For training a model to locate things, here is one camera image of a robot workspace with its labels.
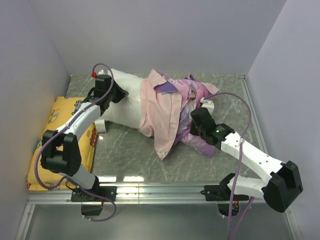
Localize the white pillow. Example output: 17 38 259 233
94 68 144 133

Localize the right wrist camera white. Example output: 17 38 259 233
200 97 215 115

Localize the purple princess print pillowcase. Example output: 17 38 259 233
138 69 219 160

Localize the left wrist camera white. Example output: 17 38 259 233
91 69 108 78

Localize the yellow car print pillow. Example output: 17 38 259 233
26 96 98 192

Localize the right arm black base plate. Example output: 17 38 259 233
200 185 231 202

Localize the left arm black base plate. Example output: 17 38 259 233
70 186 117 203

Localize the aluminium mounting rail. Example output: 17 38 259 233
27 182 292 205

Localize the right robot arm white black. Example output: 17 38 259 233
190 107 303 213

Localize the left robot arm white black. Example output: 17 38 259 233
35 72 128 201

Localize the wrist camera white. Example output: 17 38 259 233
91 69 108 78
200 97 215 115

